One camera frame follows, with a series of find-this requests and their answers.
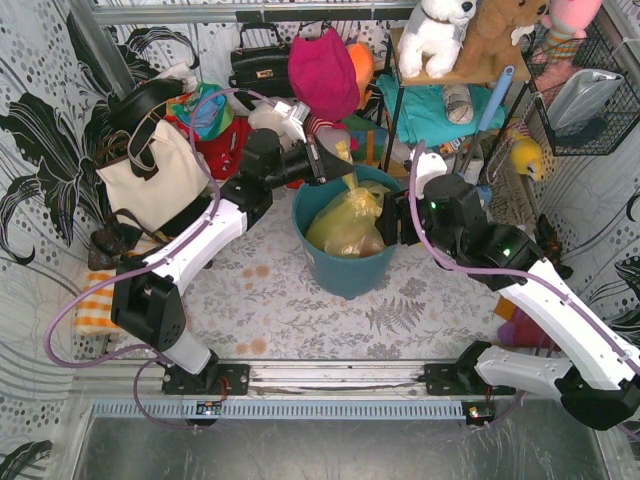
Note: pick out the pink faced striped doll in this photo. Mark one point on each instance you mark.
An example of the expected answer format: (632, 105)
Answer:
(330, 133)

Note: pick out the black wire basket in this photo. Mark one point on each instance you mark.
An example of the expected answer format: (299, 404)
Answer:
(593, 137)

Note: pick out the magenta red sock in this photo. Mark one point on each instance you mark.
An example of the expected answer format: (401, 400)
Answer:
(521, 331)

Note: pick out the white plush lamb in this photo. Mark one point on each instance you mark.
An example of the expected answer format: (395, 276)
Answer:
(263, 116)

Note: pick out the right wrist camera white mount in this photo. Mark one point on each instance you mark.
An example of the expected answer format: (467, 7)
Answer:
(425, 167)

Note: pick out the teal folded cloth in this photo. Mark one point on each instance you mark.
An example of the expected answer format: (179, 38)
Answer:
(423, 117)

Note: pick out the colourful rainbow cloth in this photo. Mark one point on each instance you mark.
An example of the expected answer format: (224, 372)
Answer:
(211, 115)

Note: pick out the cream canvas tote bag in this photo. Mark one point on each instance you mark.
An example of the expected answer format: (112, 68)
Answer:
(152, 202)

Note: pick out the orange checkered cloth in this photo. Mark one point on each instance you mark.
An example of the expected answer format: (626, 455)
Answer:
(93, 314)

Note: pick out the black orange patterned cloth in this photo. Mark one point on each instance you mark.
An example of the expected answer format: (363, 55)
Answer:
(547, 239)

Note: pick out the red folded clothes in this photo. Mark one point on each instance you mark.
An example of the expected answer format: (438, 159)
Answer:
(224, 153)

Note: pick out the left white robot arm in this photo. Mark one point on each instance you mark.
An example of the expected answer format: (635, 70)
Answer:
(147, 299)

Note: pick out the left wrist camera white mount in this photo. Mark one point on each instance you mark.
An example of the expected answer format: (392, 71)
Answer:
(292, 119)

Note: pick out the rainbow striped folded towel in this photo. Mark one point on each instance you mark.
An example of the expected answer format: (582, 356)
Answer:
(368, 140)

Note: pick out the white shoe box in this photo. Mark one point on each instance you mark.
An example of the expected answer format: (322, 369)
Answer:
(400, 153)

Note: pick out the magenta felt hat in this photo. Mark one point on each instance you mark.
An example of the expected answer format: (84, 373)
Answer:
(323, 77)

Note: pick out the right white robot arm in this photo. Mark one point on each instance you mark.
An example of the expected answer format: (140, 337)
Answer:
(596, 377)

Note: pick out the yellow plastic trash bag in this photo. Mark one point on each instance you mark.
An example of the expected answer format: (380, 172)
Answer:
(346, 226)

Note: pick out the pink plush toy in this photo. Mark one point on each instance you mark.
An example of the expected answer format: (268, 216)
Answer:
(566, 24)

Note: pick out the yellow plush duck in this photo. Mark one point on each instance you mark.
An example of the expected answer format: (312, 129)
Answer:
(525, 153)

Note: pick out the blue handled mop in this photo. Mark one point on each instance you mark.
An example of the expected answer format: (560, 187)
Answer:
(499, 91)

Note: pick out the chenille mop with metal handle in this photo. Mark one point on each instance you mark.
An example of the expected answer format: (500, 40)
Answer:
(510, 202)

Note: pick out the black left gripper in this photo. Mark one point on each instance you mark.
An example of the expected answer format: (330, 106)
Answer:
(316, 161)

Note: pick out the teal plastic trash bin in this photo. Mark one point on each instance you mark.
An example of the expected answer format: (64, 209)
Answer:
(344, 277)

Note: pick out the orange plush toy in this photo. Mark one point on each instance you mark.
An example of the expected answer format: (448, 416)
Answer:
(363, 63)

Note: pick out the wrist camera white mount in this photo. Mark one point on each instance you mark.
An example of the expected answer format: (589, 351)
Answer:
(292, 119)
(425, 167)

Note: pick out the black leather handbag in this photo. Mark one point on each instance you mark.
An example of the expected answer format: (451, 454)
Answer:
(261, 69)

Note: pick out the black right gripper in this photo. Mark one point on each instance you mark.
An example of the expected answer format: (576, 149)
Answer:
(393, 218)

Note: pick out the brown plush teddy bear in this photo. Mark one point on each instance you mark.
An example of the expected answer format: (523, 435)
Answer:
(494, 34)

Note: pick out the white plush dog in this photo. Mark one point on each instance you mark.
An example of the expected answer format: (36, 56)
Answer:
(433, 36)

